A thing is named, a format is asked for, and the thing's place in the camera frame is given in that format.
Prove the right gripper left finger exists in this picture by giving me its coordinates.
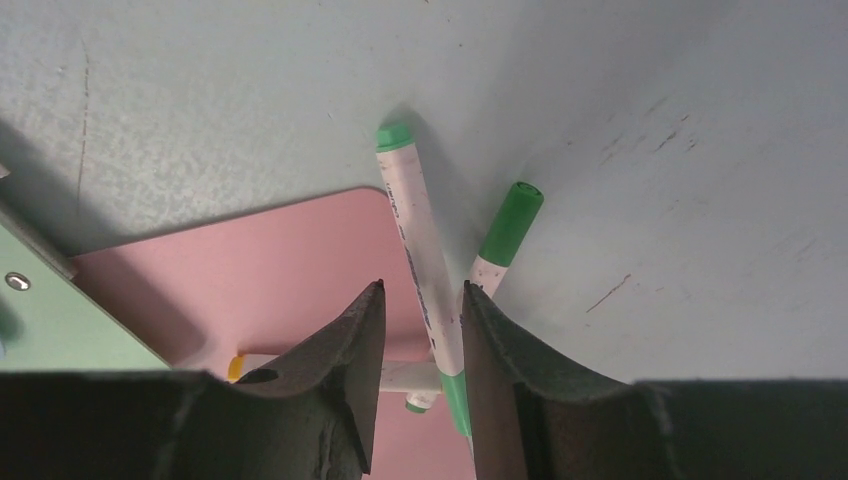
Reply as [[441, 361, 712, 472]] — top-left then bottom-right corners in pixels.
[[1, 281, 386, 479]]

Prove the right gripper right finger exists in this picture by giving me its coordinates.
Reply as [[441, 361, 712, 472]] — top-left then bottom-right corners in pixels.
[[462, 283, 847, 479]]

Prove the orange cap marker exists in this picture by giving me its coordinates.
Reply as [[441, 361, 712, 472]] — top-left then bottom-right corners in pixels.
[[227, 354, 442, 393]]

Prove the light green cap marker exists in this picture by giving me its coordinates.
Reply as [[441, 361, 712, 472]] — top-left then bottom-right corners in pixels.
[[376, 122, 471, 438]]

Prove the pink clipboard sheet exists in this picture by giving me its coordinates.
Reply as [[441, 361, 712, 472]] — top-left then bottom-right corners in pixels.
[[71, 186, 478, 480]]

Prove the green clipboard sheet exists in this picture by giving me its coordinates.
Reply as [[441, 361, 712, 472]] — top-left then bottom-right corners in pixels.
[[1, 226, 168, 372]]

